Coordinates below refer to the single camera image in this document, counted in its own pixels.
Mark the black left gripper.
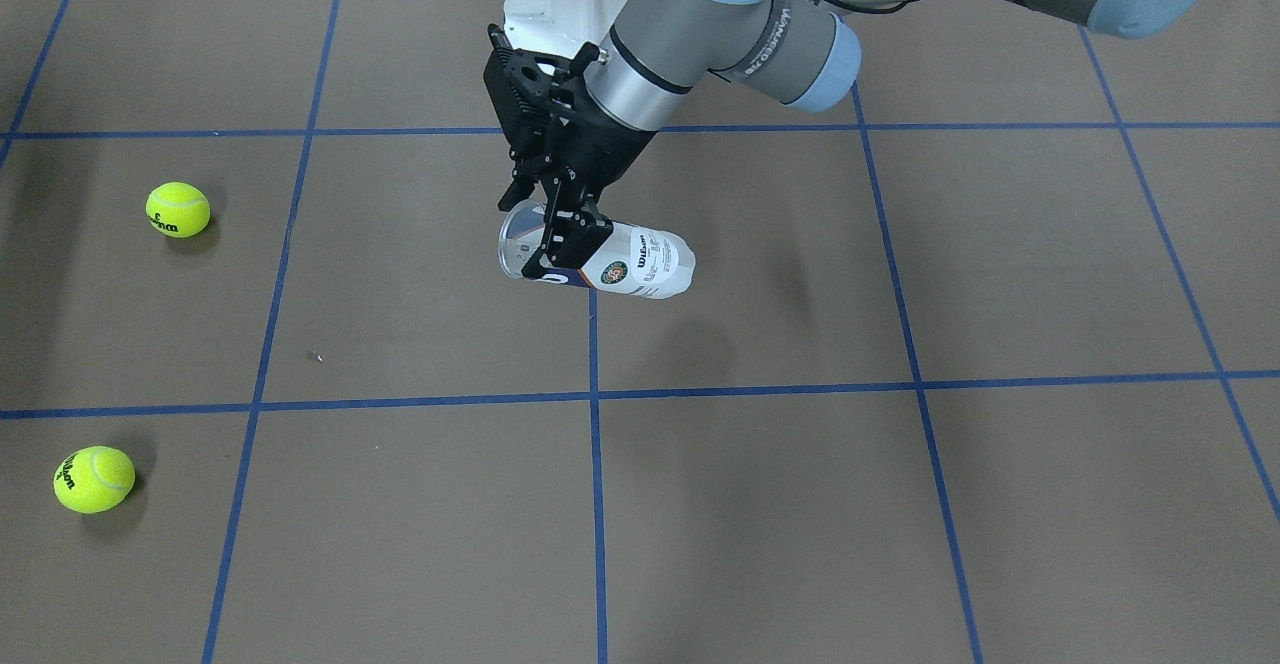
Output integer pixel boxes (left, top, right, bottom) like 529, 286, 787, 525
498, 93, 657, 285

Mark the white Wilson tennis ball can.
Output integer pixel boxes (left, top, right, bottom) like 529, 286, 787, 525
497, 200, 698, 299

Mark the yellow tennis ball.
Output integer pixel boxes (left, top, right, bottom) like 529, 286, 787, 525
145, 180, 212, 237
52, 445, 136, 516

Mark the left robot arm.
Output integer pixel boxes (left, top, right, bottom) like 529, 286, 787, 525
483, 0, 1197, 299

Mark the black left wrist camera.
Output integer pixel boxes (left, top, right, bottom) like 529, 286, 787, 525
483, 23, 602, 162

